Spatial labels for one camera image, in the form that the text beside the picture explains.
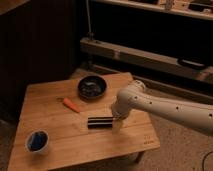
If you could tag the dark ceramic bowl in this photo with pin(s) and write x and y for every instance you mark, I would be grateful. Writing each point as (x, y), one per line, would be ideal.
(92, 87)

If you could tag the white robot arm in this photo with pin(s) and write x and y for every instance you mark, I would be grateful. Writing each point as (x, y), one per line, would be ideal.
(193, 115)

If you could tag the black rectangular block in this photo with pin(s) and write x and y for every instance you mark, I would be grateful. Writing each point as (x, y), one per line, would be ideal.
(99, 122)

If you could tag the orange carrot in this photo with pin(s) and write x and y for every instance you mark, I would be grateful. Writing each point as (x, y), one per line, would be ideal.
(71, 105)

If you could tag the metal pole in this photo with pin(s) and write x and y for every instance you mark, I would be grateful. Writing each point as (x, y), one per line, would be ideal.
(90, 33)

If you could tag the wooden table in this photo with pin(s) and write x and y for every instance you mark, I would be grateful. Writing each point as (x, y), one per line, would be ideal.
(70, 141)

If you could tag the long wooden bench case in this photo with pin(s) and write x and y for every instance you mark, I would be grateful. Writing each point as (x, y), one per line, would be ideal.
(145, 59)

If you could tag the white cup with blue contents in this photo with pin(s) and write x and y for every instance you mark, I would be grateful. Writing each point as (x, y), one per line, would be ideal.
(37, 142)

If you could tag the upper wooden shelf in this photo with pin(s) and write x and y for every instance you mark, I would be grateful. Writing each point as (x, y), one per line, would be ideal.
(176, 7)

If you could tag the black handle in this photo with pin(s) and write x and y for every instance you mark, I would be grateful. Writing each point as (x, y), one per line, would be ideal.
(192, 65)

